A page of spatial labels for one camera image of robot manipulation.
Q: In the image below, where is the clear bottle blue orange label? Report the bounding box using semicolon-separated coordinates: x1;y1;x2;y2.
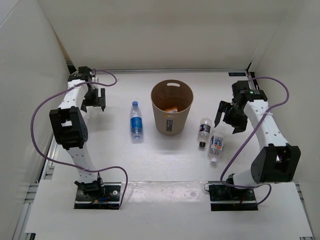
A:
208;126;225;165

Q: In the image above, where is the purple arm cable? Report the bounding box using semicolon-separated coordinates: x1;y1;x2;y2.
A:
30;69;129;208
220;76;291;206

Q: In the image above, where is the orange packet inside bin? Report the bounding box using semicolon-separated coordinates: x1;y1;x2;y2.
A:
164;106;179;113

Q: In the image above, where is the clear unlabelled plastic bottle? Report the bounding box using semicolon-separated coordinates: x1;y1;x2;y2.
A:
85;106;101;125

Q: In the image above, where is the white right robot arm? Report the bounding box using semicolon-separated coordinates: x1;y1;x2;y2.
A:
214;80;301;200

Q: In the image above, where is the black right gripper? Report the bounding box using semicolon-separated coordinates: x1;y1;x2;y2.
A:
214;101;248;135

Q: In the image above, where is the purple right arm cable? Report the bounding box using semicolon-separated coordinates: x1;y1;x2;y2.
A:
220;76;291;206

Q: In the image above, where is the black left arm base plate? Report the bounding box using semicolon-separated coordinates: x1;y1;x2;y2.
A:
73;182;122;210

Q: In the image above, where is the clear bottle black label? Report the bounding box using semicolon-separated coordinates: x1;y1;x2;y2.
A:
197;118;213;149

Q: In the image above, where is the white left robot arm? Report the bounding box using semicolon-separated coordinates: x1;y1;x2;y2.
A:
49;66;106;201

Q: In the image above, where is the clear bottle blue cap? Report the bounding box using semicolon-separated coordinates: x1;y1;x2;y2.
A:
129;101;144;143

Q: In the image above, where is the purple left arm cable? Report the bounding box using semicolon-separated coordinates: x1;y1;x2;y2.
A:
30;69;129;208

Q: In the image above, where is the beige round waste bin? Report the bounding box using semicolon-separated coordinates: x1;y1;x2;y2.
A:
150;79;194;136

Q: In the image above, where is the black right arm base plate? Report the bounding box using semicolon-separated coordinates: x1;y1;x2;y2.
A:
203;182;258;212

